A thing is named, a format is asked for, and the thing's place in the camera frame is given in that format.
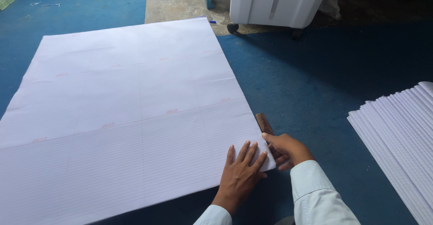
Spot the person's left hand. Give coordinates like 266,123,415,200
212,141,268,216

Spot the person's right hand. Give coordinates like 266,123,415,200
261,132,316,172

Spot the brown wooden folding stick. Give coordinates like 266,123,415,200
255,113,275,136

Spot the large ruled paper sheet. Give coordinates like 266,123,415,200
0,16,276,225

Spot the blue carpet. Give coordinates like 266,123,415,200
0,0,433,225

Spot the stack of folded ruled sheets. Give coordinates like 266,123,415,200
347,81,433,225

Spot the white air cooler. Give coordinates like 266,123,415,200
227,0,334,40

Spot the white sack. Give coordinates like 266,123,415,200
318,0,341,20

